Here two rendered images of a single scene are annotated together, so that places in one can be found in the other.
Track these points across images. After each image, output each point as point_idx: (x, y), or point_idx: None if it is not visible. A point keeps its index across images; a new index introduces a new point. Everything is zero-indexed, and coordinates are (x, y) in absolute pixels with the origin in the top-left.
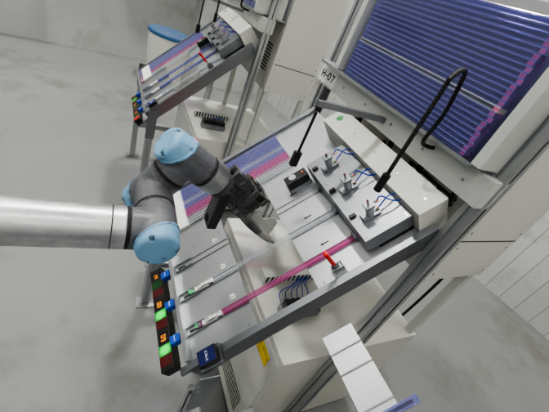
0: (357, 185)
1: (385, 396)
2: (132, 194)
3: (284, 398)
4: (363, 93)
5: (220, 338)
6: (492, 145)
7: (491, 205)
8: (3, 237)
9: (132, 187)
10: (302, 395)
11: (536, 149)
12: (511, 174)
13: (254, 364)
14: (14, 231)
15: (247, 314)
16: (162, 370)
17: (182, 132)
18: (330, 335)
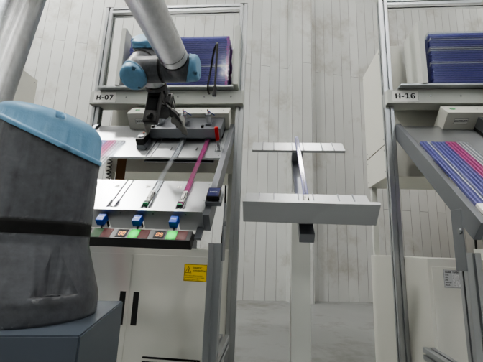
0: (187, 120)
1: (290, 144)
2: (139, 63)
3: (223, 327)
4: (146, 93)
5: (202, 198)
6: (236, 74)
7: (244, 105)
8: (167, 11)
9: (135, 60)
10: (229, 316)
11: (244, 77)
12: (244, 88)
13: (194, 298)
14: (169, 11)
15: (200, 184)
16: (188, 238)
17: None
18: (253, 147)
